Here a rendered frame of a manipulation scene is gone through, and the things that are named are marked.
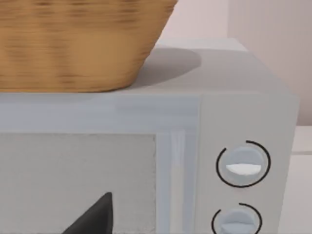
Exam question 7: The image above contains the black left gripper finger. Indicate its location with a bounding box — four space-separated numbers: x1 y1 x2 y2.
61 192 115 234

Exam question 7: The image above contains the pale microwave door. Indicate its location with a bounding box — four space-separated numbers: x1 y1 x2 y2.
0 94 202 234

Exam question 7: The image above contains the pale microwave knob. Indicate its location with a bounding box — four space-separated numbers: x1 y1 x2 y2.
220 209 256 234
225 147 265 177

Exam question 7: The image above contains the woven wicker basket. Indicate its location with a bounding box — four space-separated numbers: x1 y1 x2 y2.
0 0 179 93

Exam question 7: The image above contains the pale microwave oven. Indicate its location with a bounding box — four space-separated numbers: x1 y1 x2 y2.
0 38 300 234

